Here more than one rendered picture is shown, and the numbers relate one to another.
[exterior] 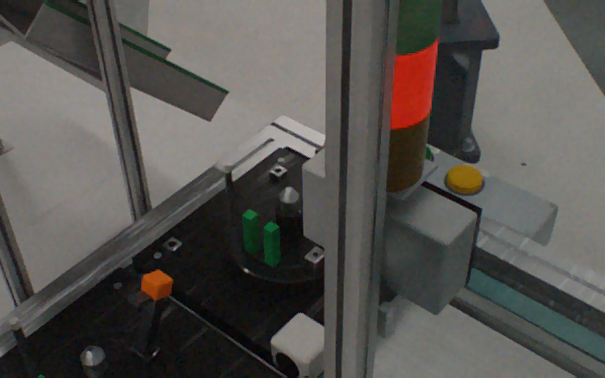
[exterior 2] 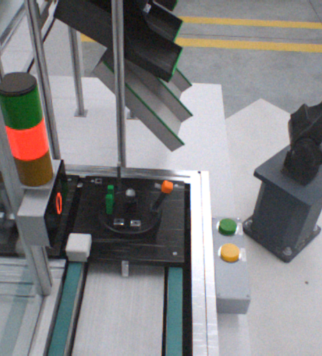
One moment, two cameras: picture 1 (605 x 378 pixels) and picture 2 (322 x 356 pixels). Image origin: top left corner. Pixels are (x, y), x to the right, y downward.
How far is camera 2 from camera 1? 0.59 m
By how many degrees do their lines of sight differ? 36
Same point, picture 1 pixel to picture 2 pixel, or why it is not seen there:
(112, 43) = (119, 90)
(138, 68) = (139, 109)
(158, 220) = (113, 172)
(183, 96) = (159, 133)
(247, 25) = (282, 134)
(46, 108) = not seen: hidden behind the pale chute
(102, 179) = (146, 151)
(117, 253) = (89, 171)
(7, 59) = not seen: hidden behind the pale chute
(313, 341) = (78, 246)
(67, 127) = not seen: hidden behind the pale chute
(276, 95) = (248, 169)
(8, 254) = (51, 143)
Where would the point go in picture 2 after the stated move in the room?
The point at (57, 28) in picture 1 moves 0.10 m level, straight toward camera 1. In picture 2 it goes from (106, 74) to (76, 93)
